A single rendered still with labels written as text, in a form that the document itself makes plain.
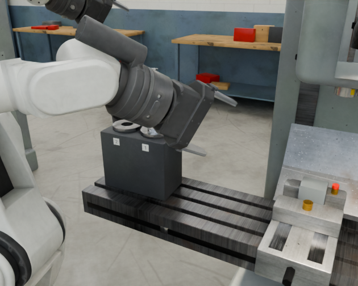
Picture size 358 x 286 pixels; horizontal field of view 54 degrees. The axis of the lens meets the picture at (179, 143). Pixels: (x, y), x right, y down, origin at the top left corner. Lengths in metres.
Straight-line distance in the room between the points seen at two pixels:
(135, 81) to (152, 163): 0.54
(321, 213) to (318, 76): 0.32
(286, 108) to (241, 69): 4.12
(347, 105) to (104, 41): 0.89
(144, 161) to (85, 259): 1.34
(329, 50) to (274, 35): 3.92
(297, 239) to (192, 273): 1.34
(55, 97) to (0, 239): 0.36
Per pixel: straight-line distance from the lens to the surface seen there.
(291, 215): 0.87
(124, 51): 0.50
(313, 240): 0.86
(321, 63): 0.73
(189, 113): 0.57
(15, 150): 0.76
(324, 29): 0.72
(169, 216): 0.99
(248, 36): 4.65
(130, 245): 2.33
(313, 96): 1.22
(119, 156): 1.07
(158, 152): 0.98
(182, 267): 2.16
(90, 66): 0.45
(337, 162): 1.24
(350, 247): 1.01
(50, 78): 0.45
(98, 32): 0.49
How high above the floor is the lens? 1.48
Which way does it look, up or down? 24 degrees down
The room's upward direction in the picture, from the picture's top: straight up
